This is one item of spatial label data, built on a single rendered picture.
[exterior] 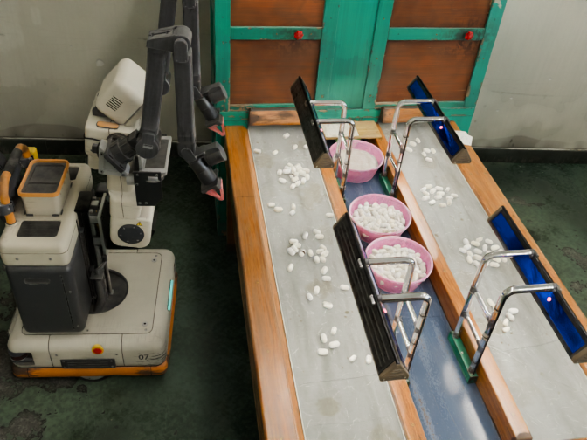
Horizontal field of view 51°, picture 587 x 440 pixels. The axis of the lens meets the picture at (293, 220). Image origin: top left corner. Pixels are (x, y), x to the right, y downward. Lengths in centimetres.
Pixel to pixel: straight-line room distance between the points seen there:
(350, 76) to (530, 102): 169
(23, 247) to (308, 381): 116
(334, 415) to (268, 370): 25
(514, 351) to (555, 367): 14
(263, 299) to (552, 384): 101
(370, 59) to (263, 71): 52
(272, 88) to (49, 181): 115
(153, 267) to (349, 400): 137
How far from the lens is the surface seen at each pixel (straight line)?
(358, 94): 316
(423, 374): 220
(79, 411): 292
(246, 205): 259
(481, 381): 220
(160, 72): 198
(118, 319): 283
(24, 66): 411
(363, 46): 305
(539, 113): 453
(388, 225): 261
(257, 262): 234
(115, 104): 221
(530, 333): 238
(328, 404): 199
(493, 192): 293
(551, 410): 219
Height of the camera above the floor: 239
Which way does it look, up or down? 40 degrees down
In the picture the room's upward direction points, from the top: 5 degrees clockwise
